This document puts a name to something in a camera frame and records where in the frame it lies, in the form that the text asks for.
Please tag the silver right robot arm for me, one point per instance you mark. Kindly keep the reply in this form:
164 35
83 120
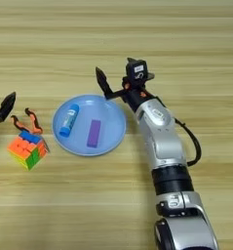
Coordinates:
166 149

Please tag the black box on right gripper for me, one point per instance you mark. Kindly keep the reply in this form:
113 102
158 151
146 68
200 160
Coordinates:
136 73

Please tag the blue round plate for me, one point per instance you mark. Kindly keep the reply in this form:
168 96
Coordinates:
111 130

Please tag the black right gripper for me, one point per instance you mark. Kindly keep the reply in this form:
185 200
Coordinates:
135 96

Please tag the orange black needle-nose pliers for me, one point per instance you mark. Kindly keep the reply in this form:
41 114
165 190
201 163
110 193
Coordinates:
35 125

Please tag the purple rectangular block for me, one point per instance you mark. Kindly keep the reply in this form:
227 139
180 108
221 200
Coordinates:
94 133

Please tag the colourful puzzle cube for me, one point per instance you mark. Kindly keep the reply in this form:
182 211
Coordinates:
27 151

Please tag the blue glue stick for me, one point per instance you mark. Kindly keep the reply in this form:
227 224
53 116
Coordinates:
69 120

